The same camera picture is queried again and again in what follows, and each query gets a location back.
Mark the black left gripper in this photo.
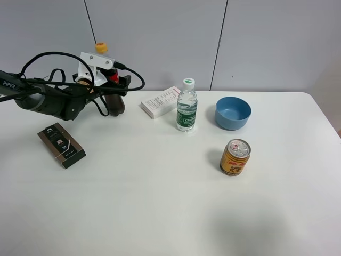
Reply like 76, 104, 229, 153
72, 73, 131, 105

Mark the cola bottle yellow cap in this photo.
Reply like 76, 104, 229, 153
94, 42, 126, 117

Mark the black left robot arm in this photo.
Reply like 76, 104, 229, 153
1, 69, 131, 121

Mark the white medicine box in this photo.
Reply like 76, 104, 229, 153
140, 86, 180, 119

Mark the brown coffee capsule box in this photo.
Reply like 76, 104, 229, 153
37, 123, 86, 169

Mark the clear water bottle green label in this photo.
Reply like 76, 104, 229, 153
176, 78, 198, 132

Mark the blue plastic bowl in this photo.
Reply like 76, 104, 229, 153
215, 97, 251, 131

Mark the gold energy drink can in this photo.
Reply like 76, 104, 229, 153
220, 139, 251, 176

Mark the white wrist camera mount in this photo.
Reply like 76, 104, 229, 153
78, 52, 115, 86

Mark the black camera cable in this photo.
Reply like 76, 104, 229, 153
18, 51, 146, 117

